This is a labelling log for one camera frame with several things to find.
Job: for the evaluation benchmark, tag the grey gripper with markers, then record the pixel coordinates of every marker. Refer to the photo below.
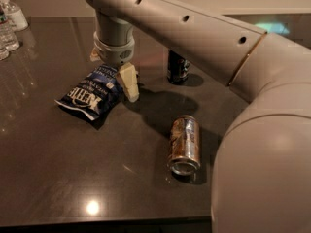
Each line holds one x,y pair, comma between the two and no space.
114,52

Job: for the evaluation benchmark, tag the blue Kettle chip bag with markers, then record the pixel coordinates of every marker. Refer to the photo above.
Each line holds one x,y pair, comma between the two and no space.
95,95

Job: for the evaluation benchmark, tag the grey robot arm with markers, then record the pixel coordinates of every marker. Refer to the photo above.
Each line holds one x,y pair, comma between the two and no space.
262,172

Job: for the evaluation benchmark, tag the dark blue upright soda can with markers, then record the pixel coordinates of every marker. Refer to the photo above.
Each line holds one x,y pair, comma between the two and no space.
177,68

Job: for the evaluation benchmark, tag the clear plastic water bottle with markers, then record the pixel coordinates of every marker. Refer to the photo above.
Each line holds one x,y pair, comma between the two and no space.
7,35

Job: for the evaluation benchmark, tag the white pump sanitizer bottle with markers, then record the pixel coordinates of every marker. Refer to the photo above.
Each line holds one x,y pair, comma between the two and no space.
14,15

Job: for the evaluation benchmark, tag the silver gold lying can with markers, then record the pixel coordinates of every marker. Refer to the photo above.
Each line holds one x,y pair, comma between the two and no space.
184,156

